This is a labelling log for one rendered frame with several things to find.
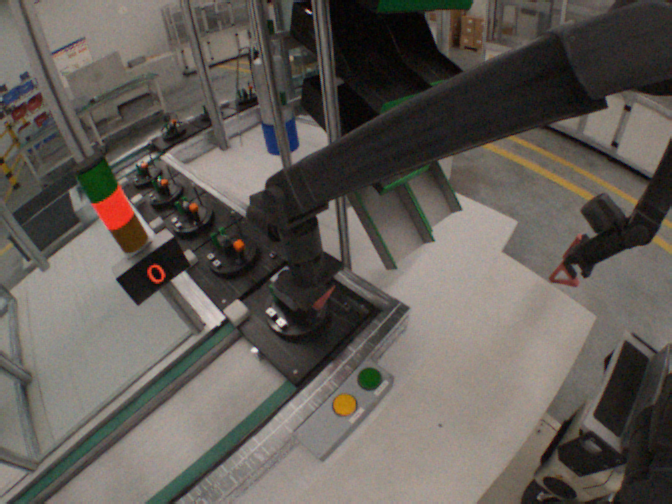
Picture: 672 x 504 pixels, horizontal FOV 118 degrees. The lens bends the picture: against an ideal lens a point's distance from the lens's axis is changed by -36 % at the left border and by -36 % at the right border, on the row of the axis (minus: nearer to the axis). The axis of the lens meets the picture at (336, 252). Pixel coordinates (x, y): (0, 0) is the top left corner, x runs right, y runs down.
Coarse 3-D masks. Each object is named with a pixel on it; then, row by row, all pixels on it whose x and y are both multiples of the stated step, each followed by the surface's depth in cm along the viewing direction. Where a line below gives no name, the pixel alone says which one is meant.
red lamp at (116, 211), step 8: (120, 192) 38; (104, 200) 36; (112, 200) 37; (120, 200) 38; (96, 208) 37; (104, 208) 37; (112, 208) 37; (120, 208) 39; (128, 208) 40; (104, 216) 38; (112, 216) 38; (120, 216) 39; (128, 216) 40; (112, 224) 39; (120, 224) 39
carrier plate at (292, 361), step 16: (336, 288) 72; (256, 304) 71; (336, 304) 69; (352, 304) 69; (368, 304) 68; (256, 320) 68; (336, 320) 66; (352, 320) 66; (256, 336) 65; (272, 336) 65; (320, 336) 64; (336, 336) 63; (272, 352) 62; (288, 352) 62; (304, 352) 61; (320, 352) 61; (288, 368) 59; (304, 368) 59
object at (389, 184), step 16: (304, 80) 59; (320, 80) 61; (304, 96) 62; (320, 96) 57; (352, 96) 69; (320, 112) 60; (352, 112) 67; (368, 112) 67; (352, 128) 64; (400, 176) 61; (416, 176) 62; (384, 192) 58
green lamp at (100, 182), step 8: (104, 160) 35; (96, 168) 33; (104, 168) 35; (80, 176) 33; (88, 176) 33; (96, 176) 34; (104, 176) 35; (112, 176) 37; (80, 184) 34; (88, 184) 34; (96, 184) 34; (104, 184) 35; (112, 184) 37; (88, 192) 34; (96, 192) 35; (104, 192) 36; (112, 192) 37; (96, 200) 36
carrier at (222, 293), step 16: (240, 224) 91; (224, 240) 76; (256, 240) 85; (192, 256) 81; (208, 256) 78; (224, 256) 79; (256, 256) 79; (192, 272) 79; (208, 272) 79; (224, 272) 76; (240, 272) 77; (256, 272) 77; (272, 272) 77; (208, 288) 75; (224, 288) 75; (240, 288) 74; (256, 288) 76; (224, 304) 71
